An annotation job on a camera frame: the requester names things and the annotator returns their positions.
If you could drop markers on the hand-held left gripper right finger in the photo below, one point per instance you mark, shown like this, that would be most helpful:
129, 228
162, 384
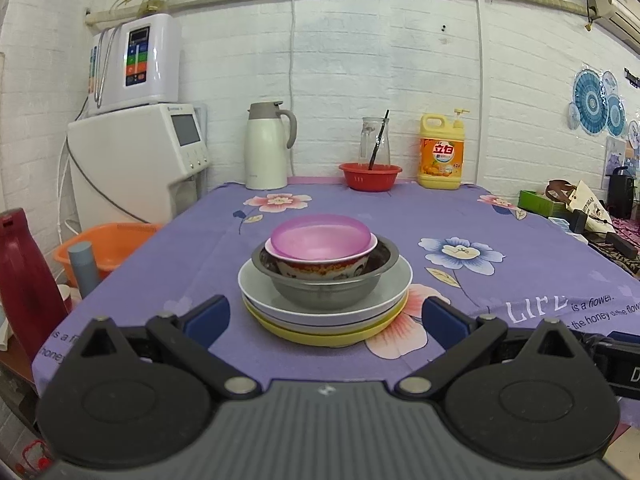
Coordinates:
445, 320

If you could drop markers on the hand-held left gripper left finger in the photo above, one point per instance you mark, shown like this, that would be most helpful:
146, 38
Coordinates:
207, 320

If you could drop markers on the white plate with dark rim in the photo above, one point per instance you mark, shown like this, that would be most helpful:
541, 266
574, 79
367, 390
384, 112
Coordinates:
395, 312

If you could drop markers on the white floral plate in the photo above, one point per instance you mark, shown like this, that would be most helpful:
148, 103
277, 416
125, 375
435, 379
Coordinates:
255, 282

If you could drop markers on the yellow plate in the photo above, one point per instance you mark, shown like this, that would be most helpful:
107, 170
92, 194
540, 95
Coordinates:
325, 338

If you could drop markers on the stainless steel bowl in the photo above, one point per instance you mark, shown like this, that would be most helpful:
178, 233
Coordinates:
325, 292

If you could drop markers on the white bowl with red print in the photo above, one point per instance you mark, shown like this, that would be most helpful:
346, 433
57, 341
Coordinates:
320, 267

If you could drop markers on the purple plastic bowl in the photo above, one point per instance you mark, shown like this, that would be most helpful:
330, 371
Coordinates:
320, 237

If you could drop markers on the purple floral tablecloth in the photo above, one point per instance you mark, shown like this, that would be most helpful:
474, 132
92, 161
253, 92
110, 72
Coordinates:
200, 260

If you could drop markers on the dark patterned cloth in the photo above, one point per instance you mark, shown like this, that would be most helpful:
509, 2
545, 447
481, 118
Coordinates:
625, 255

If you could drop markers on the orange plastic basin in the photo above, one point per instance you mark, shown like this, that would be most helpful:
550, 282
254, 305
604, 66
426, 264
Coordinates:
110, 247

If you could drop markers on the grey bottle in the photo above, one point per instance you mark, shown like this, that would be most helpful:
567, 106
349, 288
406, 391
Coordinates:
84, 270

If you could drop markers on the green box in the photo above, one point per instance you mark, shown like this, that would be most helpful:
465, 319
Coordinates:
537, 202

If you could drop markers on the red plastic basket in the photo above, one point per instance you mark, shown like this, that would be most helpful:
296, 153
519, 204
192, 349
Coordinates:
370, 179

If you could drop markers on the yellow detergent bottle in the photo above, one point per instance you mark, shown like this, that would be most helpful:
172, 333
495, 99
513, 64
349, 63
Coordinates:
441, 160

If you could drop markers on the white and brown paper bag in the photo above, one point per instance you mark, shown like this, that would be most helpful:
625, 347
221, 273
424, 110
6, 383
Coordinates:
590, 205

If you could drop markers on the black appliance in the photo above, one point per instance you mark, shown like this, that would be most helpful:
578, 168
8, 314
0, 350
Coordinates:
620, 192

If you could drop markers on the white water dispenser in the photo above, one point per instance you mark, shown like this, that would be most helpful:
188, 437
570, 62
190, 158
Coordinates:
125, 165

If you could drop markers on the white thermos jug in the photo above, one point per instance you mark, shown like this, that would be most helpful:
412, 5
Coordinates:
265, 150

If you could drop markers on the red thermos bottle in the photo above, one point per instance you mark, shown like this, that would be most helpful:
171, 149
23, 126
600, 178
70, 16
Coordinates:
25, 280

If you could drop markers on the black stirring stick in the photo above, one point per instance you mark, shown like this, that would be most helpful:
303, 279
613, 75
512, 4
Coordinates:
378, 140

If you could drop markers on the glass carafe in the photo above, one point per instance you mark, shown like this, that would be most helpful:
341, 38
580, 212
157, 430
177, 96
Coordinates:
367, 140

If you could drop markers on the white water ionizer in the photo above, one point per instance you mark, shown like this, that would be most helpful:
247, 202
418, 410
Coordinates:
135, 60

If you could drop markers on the white wall conduit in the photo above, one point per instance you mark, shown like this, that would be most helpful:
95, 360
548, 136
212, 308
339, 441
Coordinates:
481, 85

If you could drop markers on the small blue round wall decoration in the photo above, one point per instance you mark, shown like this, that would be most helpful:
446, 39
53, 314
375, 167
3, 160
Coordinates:
615, 115

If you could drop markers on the large blue round wall decoration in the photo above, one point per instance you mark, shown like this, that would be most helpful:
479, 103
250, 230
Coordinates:
589, 102

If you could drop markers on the wall air conditioner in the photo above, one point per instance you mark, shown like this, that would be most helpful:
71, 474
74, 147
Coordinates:
612, 0

